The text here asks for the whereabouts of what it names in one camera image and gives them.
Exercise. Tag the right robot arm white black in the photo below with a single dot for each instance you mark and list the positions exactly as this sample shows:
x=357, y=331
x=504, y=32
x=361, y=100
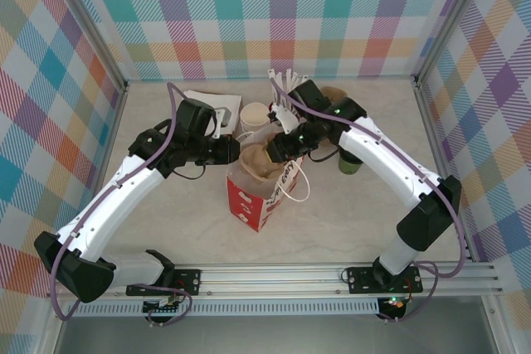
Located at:
x=386, y=159

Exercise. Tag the aluminium side rail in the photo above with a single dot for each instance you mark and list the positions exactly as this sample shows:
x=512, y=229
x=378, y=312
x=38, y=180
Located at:
x=113, y=122
x=431, y=130

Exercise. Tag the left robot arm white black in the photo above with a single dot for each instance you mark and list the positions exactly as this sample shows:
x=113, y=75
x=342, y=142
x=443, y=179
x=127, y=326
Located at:
x=116, y=205

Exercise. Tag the small circuit board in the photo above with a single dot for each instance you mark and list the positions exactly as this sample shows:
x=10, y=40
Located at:
x=162, y=308
x=394, y=302

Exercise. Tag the brown pulp cup carrier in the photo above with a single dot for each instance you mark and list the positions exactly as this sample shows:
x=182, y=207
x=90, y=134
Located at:
x=334, y=93
x=257, y=161

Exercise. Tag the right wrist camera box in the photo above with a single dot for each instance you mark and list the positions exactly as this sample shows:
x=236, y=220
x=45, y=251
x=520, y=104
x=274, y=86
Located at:
x=309, y=95

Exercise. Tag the white paper-wrapped straw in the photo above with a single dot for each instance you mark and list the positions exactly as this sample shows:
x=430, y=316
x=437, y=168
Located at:
x=304, y=79
x=295, y=78
x=271, y=78
x=279, y=78
x=288, y=74

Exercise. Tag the green paper coffee cup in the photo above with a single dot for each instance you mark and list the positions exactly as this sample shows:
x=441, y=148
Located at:
x=348, y=165

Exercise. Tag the red white paper gift bag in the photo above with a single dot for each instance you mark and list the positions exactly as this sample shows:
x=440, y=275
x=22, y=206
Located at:
x=249, y=205

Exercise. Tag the white paper napkin stack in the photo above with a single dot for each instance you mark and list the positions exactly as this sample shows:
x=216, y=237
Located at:
x=207, y=97

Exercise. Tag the aluminium frame post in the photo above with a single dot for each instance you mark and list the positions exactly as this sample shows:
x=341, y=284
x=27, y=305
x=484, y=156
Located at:
x=89, y=22
x=452, y=22

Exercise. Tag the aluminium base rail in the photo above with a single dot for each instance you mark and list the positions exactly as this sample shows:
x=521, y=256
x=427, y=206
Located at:
x=269, y=279

